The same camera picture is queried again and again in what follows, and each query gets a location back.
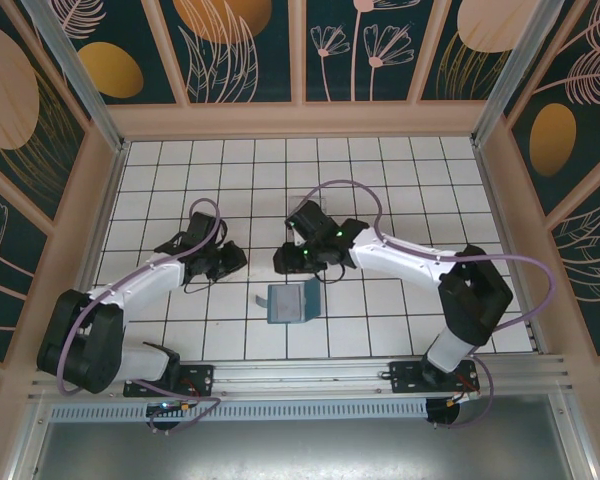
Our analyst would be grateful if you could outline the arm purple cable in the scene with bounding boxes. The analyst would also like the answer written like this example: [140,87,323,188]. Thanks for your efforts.
[299,179,556,431]
[54,198,224,437]

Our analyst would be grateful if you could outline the slotted grey cable duct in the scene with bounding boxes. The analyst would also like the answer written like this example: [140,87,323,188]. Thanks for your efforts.
[49,398,429,422]

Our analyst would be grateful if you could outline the red orange wire bundle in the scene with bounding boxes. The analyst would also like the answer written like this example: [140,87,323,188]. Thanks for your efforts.
[177,379,204,416]
[449,377,482,404]

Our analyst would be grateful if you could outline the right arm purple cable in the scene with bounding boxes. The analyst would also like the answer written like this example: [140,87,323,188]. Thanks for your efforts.
[299,179,556,431]

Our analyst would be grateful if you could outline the blue card holder wallet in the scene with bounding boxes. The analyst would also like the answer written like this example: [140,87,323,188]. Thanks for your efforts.
[252,278,320,325]

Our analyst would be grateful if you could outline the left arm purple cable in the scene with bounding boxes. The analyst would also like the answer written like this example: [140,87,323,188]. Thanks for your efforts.
[54,198,224,437]

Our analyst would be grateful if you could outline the aluminium mounting rail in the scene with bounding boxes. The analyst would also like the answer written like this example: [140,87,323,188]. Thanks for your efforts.
[27,353,579,401]

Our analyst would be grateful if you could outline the grey card orange print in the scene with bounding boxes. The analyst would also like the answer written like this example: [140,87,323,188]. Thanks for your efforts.
[271,286,302,321]

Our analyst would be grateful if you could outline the grey metal sheet panel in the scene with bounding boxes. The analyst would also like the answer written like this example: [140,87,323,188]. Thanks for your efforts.
[9,392,600,480]

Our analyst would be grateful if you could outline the aluminium corner post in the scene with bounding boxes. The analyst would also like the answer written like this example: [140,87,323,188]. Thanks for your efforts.
[471,0,581,149]
[22,0,131,154]

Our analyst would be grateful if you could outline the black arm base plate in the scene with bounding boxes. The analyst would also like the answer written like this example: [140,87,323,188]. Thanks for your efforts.
[123,363,216,399]
[388,359,481,394]

